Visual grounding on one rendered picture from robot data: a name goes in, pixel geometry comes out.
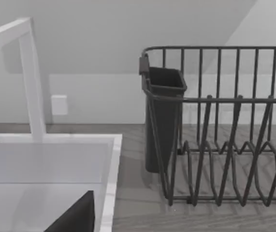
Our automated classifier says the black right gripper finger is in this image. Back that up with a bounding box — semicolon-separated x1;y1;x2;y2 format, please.
44;190;95;232

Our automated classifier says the white sink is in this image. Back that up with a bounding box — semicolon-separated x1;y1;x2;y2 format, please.
0;133;123;232

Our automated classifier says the dark grey cutlery holder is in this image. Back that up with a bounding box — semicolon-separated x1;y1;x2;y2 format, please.
144;66;188;173

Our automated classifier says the tall white tap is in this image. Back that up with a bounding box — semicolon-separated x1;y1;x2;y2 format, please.
0;16;47;143

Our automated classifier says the white wall socket plate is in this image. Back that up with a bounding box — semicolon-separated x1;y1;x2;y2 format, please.
51;95;68;115

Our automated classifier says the dark wire dish rack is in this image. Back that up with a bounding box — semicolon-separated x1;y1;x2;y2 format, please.
139;46;276;207

